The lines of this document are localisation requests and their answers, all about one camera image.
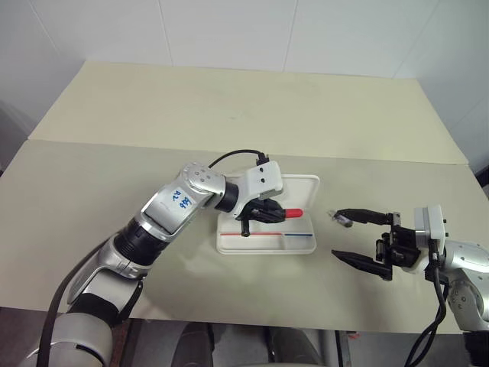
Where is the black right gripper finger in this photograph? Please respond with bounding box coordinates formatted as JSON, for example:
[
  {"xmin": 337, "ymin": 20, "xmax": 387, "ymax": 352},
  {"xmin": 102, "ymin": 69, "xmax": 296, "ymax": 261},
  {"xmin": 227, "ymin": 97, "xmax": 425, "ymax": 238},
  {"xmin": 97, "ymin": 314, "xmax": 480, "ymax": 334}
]
[
  {"xmin": 335, "ymin": 208, "xmax": 392, "ymax": 227},
  {"xmin": 331, "ymin": 248, "xmax": 393, "ymax": 282}
]

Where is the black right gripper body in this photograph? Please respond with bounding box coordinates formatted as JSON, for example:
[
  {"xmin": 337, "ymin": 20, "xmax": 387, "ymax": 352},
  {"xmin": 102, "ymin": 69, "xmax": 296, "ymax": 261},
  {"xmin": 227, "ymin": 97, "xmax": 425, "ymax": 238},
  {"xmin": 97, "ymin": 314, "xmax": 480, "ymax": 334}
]
[{"xmin": 375, "ymin": 210, "xmax": 418, "ymax": 269}]

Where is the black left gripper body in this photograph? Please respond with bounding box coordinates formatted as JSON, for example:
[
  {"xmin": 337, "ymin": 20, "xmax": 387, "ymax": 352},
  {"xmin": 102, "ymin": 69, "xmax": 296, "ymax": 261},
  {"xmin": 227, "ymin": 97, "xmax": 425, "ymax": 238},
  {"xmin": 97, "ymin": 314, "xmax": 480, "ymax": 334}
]
[{"xmin": 235, "ymin": 198, "xmax": 277, "ymax": 239}]

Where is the white plastic pencil case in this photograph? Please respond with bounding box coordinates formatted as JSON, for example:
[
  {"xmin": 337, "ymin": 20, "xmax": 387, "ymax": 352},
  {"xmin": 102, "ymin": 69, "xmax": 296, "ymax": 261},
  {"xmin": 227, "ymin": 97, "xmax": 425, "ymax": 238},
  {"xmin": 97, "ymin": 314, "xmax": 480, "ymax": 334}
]
[{"xmin": 215, "ymin": 174, "xmax": 321, "ymax": 255}]

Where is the white sticker blue handwriting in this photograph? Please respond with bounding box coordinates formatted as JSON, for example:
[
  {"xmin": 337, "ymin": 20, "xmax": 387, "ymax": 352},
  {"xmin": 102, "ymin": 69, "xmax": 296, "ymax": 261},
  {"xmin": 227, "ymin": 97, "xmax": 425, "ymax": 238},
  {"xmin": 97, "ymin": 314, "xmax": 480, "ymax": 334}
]
[{"xmin": 167, "ymin": 186, "xmax": 199, "ymax": 212}]

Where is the dark rounded shape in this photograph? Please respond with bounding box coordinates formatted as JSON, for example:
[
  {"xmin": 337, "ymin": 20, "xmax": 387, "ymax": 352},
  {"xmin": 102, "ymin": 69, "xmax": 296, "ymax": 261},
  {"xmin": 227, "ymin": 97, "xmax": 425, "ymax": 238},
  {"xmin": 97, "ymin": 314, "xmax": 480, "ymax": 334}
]
[{"xmin": 178, "ymin": 323, "xmax": 217, "ymax": 367}]

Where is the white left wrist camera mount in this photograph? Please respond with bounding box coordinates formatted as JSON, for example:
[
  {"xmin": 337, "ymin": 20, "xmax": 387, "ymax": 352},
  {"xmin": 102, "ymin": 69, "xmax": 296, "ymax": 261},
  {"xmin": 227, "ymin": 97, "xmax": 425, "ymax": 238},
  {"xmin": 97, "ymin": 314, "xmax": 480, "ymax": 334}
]
[{"xmin": 232, "ymin": 160, "xmax": 285, "ymax": 222}]

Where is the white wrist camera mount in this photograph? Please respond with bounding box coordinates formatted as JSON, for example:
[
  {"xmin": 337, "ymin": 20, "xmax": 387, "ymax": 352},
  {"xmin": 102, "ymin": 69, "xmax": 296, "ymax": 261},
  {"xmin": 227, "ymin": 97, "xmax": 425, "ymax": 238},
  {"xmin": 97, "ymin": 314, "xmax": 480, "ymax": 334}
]
[
  {"xmin": 404, "ymin": 203, "xmax": 449, "ymax": 275},
  {"xmin": 232, "ymin": 160, "xmax": 285, "ymax": 222}
]

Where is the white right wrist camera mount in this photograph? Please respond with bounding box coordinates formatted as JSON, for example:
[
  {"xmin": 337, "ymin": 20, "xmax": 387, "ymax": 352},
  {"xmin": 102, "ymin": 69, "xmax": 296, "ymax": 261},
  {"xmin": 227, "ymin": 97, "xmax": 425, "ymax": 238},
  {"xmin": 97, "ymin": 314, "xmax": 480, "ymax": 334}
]
[{"xmin": 404, "ymin": 203, "xmax": 449, "ymax": 275}]

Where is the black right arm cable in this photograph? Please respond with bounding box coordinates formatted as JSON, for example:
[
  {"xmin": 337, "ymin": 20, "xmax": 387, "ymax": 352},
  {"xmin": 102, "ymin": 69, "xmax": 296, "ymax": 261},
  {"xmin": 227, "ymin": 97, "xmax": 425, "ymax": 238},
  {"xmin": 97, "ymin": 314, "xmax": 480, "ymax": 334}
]
[{"xmin": 414, "ymin": 240, "xmax": 451, "ymax": 367}]

